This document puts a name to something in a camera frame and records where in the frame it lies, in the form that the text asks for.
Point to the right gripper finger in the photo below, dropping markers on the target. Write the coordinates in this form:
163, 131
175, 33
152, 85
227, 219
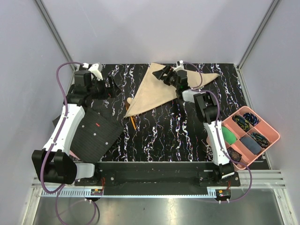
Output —
168, 80
159, 74

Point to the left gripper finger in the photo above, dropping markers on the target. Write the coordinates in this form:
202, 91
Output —
111, 81
114, 90

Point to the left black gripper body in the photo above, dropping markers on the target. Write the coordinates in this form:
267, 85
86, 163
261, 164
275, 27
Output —
98, 89

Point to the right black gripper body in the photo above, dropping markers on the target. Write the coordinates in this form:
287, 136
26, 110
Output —
173, 74

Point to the beige wooden spoon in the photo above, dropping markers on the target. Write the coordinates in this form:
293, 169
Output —
129, 100

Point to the beige cloth napkin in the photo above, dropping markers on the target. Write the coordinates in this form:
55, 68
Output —
153, 92

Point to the orange plastic knife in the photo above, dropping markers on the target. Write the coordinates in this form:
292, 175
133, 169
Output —
131, 118

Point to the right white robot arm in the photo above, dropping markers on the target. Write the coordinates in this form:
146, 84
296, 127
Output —
208, 112

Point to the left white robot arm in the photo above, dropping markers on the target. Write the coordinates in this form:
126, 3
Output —
58, 167

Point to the yellow patterned sock roll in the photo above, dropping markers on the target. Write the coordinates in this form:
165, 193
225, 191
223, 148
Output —
241, 122

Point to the blue patterned sock roll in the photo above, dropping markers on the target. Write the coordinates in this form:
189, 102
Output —
251, 118

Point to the brown patterned sock roll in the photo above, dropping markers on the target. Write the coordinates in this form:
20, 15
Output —
234, 155

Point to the teal patterned sock roll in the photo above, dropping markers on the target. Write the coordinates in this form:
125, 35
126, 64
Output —
260, 139

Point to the pink paper sheet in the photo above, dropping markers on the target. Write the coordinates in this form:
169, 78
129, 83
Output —
73, 155

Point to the green rolled sock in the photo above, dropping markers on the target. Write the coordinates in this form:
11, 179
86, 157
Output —
228, 136

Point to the pink divided tray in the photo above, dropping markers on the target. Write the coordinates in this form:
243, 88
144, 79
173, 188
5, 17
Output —
244, 132

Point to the grey rolled sock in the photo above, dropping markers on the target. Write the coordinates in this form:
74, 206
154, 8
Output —
251, 144

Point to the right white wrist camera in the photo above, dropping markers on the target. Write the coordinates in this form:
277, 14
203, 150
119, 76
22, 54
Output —
179, 66

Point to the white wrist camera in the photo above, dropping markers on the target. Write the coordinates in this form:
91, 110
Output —
95, 69
179, 66

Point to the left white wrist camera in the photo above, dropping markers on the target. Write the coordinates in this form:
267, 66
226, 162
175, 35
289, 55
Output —
95, 69

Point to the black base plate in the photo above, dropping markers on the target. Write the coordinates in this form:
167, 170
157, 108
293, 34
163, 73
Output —
158, 178

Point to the slotted cable duct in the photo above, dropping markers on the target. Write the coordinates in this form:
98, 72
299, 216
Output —
81, 192

